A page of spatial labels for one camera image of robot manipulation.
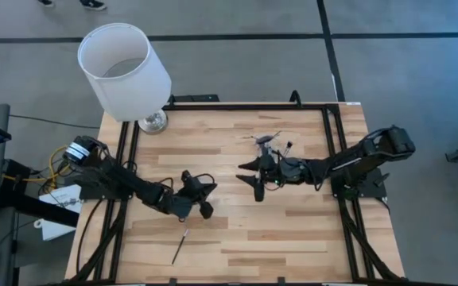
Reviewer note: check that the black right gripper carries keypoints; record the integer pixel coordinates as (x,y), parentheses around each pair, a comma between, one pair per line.
(270,172)

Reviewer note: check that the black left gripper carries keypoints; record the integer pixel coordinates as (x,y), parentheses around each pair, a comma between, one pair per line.
(183,198)

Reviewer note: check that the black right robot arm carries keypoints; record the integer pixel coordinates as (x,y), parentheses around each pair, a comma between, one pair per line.
(356,159)

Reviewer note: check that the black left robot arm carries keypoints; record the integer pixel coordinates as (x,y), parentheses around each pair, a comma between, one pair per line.
(125,178)

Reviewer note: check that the black arch clamp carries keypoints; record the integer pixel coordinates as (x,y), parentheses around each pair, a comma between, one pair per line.
(295,93)

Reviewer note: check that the silver lamp base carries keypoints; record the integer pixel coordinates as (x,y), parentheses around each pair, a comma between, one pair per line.
(153,122)

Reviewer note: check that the white lamp shade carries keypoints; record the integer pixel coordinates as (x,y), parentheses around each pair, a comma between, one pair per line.
(133,91)

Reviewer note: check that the white paper sheet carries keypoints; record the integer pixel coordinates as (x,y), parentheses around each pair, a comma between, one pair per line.
(64,196)

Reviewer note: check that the white tag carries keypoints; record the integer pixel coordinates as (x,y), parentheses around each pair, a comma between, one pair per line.
(54,230)

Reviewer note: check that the black stand bar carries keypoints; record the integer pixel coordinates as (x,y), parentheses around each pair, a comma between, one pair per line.
(46,210)

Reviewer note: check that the person's shoe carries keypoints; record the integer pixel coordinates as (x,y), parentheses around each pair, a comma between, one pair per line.
(93,4)

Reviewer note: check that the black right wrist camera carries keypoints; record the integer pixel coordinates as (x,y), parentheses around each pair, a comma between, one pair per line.
(267,153)

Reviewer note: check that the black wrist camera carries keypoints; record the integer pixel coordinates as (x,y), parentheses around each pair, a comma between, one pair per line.
(187,177)
(267,153)

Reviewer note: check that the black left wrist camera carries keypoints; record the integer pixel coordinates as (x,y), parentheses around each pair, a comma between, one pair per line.
(187,177)

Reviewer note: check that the black aluminium table frame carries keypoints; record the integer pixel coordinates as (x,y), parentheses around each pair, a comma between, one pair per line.
(253,107)

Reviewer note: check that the small black bracket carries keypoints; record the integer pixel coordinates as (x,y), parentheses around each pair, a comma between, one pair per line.
(280,279)
(172,280)

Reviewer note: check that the black flat bracket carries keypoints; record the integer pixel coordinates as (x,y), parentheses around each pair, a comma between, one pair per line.
(193,98)

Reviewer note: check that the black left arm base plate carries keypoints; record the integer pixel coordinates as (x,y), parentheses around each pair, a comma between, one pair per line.
(90,193)

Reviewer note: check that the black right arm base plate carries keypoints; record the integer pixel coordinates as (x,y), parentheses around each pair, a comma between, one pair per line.
(372,190)

